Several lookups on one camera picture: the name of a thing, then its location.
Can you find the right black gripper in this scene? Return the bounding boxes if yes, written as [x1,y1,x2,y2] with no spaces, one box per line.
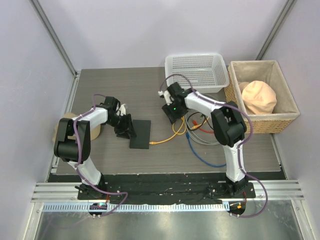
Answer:
[161,99,188,124]

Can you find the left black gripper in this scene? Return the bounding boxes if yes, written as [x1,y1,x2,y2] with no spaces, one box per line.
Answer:
[106,113,136,139]

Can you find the black network switch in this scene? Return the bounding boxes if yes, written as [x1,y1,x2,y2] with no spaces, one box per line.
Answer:
[129,119,151,150]

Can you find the grey ethernet cable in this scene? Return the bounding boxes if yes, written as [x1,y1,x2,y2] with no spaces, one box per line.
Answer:
[186,92,221,146]

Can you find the red ethernet cable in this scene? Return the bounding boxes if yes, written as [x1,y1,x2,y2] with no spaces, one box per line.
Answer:
[191,119,215,133]

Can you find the blue ethernet cable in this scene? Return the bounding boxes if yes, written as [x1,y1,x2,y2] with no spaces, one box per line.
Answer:
[185,132,228,168]

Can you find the black ethernet cable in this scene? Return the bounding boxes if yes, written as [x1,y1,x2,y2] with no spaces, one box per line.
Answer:
[186,111,208,131]

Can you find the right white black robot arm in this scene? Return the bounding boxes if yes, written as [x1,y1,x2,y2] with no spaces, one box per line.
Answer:
[158,82,248,198]

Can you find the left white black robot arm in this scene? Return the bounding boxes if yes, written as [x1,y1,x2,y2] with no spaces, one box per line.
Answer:
[53,96,137,200]

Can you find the white plastic perforated basket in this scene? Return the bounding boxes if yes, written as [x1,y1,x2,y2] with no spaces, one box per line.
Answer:
[164,53,230,94]

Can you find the peach cloth hat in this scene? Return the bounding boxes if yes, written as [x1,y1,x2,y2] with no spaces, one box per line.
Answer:
[239,80,277,115]

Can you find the wicker basket with liner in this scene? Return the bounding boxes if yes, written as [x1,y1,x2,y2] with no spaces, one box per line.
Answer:
[224,60,300,134]

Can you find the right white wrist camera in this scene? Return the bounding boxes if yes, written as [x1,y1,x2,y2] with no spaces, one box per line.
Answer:
[157,90,173,106]

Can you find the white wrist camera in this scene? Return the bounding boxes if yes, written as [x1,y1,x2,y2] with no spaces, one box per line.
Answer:
[157,90,173,106]
[117,103,128,116]

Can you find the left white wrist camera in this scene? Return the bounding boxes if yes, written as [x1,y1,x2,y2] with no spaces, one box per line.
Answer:
[117,103,128,116]

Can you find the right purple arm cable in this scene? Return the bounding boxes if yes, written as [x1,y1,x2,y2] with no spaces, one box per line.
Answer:
[159,74,270,219]

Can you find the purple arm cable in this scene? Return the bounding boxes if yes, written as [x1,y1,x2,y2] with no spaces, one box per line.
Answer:
[159,74,270,219]
[73,93,129,218]

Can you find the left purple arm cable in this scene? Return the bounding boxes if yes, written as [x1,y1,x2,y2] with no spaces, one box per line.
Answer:
[73,93,129,218]

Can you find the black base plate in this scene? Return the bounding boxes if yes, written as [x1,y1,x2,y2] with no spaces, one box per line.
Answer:
[47,170,286,197]

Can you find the aluminium rail frame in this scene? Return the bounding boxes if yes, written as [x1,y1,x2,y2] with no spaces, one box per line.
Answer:
[23,180,318,240]

